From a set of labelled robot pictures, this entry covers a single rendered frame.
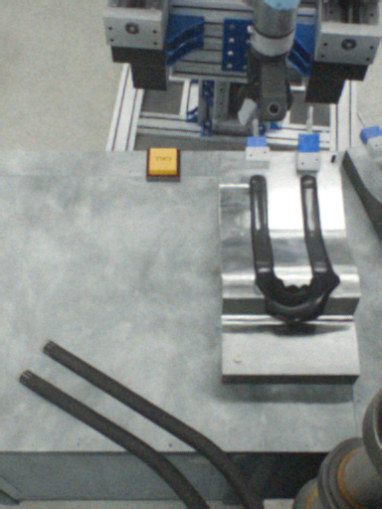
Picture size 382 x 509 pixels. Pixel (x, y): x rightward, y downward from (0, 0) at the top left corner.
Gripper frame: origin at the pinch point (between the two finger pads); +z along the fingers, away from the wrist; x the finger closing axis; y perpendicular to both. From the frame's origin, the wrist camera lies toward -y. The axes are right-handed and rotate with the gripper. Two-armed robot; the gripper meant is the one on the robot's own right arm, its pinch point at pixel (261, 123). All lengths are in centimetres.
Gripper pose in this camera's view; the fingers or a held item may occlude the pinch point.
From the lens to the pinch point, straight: 142.7
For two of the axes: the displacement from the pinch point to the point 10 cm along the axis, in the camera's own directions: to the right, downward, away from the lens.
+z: 0.0, 4.8, 8.8
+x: -10.0, 0.0, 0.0
